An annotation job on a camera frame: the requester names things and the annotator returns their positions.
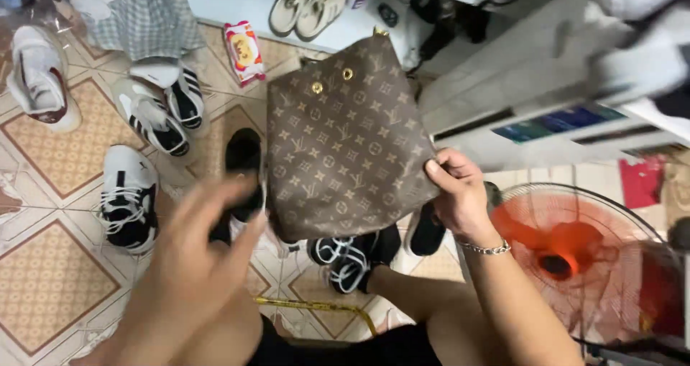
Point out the person's left hand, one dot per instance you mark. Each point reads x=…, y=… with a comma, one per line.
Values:
x=188, y=269

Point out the person's right hand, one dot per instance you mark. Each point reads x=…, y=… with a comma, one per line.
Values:
x=466, y=204

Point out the person's left fingers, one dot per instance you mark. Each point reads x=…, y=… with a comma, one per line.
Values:
x=218, y=201

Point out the brown monogram leather bag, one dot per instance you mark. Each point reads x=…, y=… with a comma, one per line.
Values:
x=345, y=150

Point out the black slip-on shoe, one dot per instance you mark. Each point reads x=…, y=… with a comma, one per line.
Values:
x=426, y=234
x=243, y=155

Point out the white and black laced sneaker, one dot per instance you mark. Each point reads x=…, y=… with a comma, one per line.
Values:
x=128, y=196

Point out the white and black striped sneaker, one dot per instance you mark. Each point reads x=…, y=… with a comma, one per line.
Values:
x=183, y=93
x=153, y=120

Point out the black sneaker with white laces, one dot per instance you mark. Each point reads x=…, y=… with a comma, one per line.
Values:
x=350, y=258

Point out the red and white snack packet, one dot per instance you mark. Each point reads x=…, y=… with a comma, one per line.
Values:
x=245, y=53

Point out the black shorts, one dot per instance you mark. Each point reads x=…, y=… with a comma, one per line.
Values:
x=350, y=350

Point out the white raised platform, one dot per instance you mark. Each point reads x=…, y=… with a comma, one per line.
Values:
x=237, y=2

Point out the grey checked cloth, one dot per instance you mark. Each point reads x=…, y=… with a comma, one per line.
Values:
x=140, y=15

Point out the cream sneaker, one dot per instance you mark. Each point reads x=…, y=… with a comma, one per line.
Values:
x=322, y=10
x=288, y=4

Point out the white and maroon sneaker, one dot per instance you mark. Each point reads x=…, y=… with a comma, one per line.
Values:
x=40, y=77

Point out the person's right leg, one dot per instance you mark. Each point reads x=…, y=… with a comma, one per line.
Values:
x=426, y=306

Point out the clear plastic bag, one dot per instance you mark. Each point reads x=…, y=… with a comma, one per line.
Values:
x=32, y=4

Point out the white shelf unit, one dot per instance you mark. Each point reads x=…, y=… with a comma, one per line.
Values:
x=539, y=64

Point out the orange electric fan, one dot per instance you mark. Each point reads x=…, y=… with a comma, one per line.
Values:
x=582, y=258

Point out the red bag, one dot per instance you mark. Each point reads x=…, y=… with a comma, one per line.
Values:
x=641, y=182

